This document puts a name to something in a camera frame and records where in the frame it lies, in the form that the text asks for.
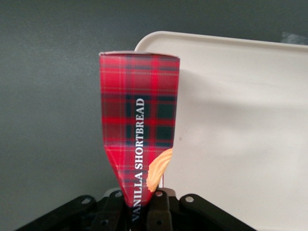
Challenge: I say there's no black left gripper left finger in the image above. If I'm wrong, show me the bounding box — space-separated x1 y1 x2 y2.
14 189 132 231

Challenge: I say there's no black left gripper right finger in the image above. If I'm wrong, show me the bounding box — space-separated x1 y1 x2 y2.
146 188 256 231

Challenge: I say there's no red tartan cookie box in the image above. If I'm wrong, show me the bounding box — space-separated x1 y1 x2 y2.
98 50 180 222

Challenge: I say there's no beige plastic tray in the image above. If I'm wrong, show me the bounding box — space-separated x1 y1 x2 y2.
134 30 308 231

